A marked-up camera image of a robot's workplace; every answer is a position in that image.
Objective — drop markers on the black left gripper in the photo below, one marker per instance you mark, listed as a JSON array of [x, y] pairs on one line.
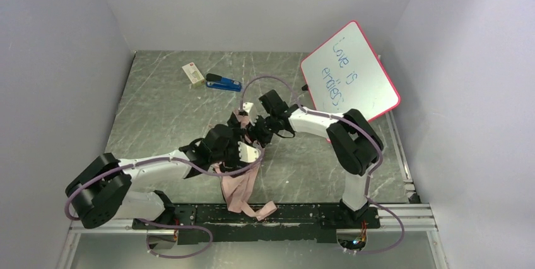
[[233, 136]]

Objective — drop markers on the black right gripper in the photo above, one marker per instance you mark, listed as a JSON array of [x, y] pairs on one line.
[[259, 129]]

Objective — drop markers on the pink and black folding umbrella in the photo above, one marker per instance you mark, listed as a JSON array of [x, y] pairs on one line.
[[237, 190]]

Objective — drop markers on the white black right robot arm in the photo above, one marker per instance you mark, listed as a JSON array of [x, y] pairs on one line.
[[357, 147]]

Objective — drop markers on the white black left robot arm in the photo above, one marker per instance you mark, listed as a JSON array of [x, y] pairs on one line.
[[111, 188]]

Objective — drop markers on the blue black marker eraser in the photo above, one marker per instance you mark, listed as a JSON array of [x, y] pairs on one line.
[[222, 83]]

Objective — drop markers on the small white card box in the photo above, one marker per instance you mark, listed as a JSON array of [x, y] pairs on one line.
[[194, 75]]

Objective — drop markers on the red framed whiteboard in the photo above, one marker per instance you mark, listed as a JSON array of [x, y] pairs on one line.
[[345, 73]]

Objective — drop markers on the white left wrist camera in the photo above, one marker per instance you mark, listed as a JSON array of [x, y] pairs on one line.
[[248, 154]]

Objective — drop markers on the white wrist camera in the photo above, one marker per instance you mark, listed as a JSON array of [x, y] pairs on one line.
[[247, 109], [248, 154]]

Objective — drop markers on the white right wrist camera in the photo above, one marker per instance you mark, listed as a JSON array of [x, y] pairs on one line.
[[247, 109]]

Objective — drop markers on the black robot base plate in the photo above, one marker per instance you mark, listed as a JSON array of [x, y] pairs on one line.
[[290, 222]]

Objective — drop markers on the aluminium frame rail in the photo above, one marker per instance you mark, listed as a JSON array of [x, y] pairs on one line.
[[403, 218]]

